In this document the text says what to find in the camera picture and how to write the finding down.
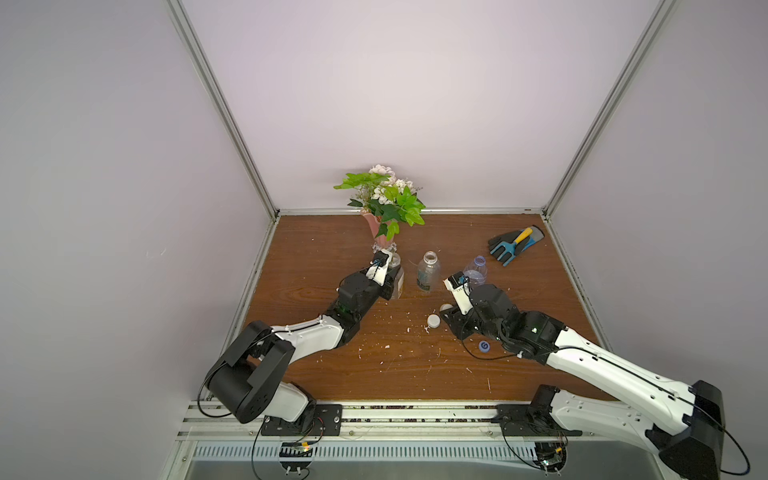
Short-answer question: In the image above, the green label clear bottle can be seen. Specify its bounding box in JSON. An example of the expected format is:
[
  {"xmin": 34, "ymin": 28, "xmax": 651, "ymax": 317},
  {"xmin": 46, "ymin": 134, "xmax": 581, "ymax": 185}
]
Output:
[{"xmin": 386, "ymin": 252, "xmax": 404, "ymax": 301}]

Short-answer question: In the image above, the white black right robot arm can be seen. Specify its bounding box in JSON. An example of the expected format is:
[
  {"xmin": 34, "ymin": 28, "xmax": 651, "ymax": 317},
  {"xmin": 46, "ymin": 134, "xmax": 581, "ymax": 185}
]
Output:
[{"xmin": 440, "ymin": 274, "xmax": 726, "ymax": 479}]

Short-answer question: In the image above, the blue label water bottle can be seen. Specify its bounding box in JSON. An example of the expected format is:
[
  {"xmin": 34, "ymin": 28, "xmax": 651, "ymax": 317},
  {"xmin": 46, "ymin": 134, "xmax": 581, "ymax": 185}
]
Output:
[{"xmin": 463, "ymin": 255, "xmax": 488, "ymax": 288}]

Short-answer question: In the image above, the teal print clear bottle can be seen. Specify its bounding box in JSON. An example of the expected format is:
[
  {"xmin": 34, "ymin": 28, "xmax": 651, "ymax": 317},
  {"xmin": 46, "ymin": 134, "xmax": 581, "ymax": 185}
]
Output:
[{"xmin": 416, "ymin": 251, "xmax": 441, "ymax": 292}]

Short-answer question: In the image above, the pink vase with flowers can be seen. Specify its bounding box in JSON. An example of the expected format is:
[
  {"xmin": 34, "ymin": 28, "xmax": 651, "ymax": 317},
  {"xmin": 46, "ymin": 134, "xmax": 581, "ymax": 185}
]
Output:
[{"xmin": 334, "ymin": 164, "xmax": 426, "ymax": 252}]

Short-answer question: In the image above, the blue yellow garden hand rake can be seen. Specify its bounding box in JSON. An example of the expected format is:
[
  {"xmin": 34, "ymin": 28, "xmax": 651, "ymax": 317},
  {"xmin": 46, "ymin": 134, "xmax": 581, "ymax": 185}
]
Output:
[{"xmin": 488, "ymin": 227, "xmax": 533, "ymax": 267}]

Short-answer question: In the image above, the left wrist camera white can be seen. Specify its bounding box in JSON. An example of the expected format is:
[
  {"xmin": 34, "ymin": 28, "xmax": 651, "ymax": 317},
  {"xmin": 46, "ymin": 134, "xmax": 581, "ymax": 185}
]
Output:
[{"xmin": 365, "ymin": 249, "xmax": 392, "ymax": 286}]

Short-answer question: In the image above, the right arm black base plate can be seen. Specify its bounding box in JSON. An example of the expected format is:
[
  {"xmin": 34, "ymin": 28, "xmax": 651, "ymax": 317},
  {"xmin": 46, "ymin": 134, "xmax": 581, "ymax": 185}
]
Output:
[{"xmin": 491, "ymin": 404, "xmax": 583, "ymax": 437}]

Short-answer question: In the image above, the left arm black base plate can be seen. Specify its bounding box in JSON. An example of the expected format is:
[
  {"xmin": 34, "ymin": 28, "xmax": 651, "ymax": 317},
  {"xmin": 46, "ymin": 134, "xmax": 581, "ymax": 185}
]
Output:
[{"xmin": 261, "ymin": 403, "xmax": 343, "ymax": 437}]

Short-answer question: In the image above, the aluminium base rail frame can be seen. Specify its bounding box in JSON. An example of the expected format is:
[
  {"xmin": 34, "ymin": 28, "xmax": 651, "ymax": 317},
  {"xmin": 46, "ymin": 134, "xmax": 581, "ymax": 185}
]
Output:
[{"xmin": 161, "ymin": 395, "xmax": 674, "ymax": 479}]

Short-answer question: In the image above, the aluminium corner frame post left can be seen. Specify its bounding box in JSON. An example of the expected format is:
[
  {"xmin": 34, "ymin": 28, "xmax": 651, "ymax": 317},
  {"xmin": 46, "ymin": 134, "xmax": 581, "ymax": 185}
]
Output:
[{"xmin": 164, "ymin": 0, "xmax": 281, "ymax": 220}]

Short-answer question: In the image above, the aluminium corner frame post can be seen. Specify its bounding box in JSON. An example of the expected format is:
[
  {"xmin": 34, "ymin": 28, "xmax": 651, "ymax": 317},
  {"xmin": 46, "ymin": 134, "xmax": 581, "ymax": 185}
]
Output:
[
  {"xmin": 541, "ymin": 0, "xmax": 682, "ymax": 218},
  {"xmin": 164, "ymin": 0, "xmax": 281, "ymax": 220}
]

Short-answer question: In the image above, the aluminium corner frame post right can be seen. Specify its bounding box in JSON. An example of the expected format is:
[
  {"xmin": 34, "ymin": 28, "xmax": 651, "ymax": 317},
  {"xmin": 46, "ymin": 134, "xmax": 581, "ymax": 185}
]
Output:
[{"xmin": 541, "ymin": 0, "xmax": 682, "ymax": 218}]

